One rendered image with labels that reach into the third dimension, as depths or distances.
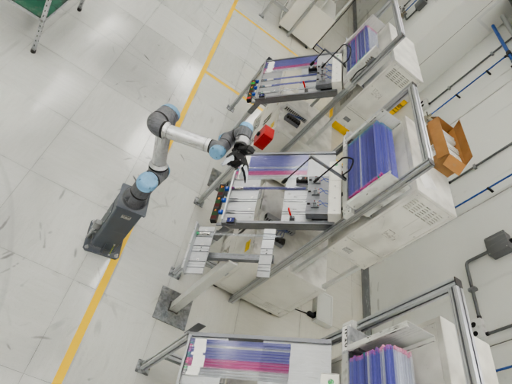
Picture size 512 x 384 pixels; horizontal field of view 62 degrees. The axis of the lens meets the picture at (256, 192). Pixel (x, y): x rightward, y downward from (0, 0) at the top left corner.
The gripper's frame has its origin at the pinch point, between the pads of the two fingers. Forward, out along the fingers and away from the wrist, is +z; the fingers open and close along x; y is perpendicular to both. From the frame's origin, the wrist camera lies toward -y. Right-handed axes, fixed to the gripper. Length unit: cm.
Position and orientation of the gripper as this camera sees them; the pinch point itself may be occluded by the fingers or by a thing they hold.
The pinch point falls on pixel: (235, 174)
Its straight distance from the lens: 204.5
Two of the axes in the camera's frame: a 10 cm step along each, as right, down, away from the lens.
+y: -6.7, 3.4, 6.6
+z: -1.9, 7.8, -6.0
